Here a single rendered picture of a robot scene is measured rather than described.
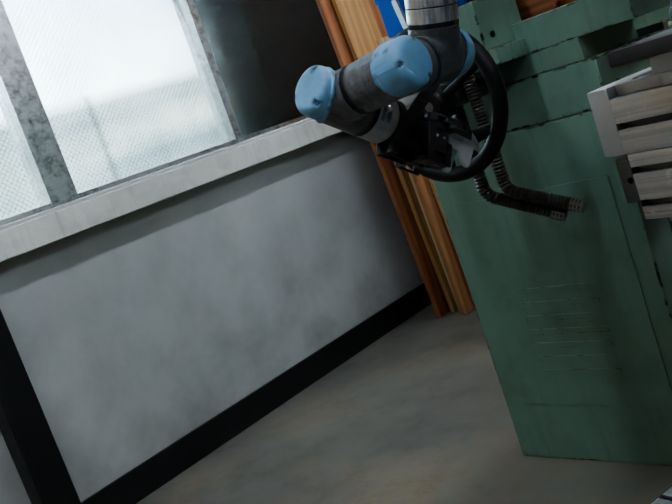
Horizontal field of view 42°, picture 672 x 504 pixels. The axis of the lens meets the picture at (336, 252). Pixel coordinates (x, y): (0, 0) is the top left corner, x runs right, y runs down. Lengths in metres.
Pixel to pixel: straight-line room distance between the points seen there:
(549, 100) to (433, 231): 1.60
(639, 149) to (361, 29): 2.26
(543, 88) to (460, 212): 0.34
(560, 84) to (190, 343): 1.54
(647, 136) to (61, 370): 1.80
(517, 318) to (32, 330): 1.31
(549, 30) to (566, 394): 0.74
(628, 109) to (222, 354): 1.91
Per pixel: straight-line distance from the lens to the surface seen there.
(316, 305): 3.14
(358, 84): 1.22
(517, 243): 1.82
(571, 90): 1.66
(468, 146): 1.46
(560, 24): 1.65
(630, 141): 1.20
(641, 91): 1.18
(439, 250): 3.24
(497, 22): 1.67
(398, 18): 2.78
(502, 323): 1.92
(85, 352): 2.59
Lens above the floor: 0.86
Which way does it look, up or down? 9 degrees down
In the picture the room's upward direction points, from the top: 19 degrees counter-clockwise
